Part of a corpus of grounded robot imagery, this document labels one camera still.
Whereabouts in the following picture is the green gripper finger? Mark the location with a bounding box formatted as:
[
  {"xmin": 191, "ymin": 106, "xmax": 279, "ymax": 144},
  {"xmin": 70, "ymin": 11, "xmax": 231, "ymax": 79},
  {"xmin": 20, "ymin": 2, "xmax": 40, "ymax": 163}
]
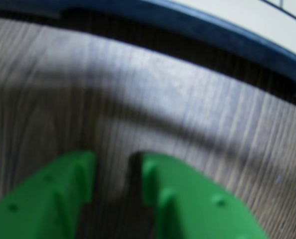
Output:
[
  {"xmin": 141, "ymin": 151, "xmax": 271, "ymax": 239},
  {"xmin": 0, "ymin": 150, "xmax": 97, "ymax": 239}
]

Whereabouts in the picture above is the white grid go board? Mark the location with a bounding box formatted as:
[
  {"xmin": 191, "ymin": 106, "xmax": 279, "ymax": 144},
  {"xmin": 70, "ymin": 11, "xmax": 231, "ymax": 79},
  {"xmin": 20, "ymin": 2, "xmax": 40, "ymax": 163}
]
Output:
[{"xmin": 0, "ymin": 0, "xmax": 296, "ymax": 109}]

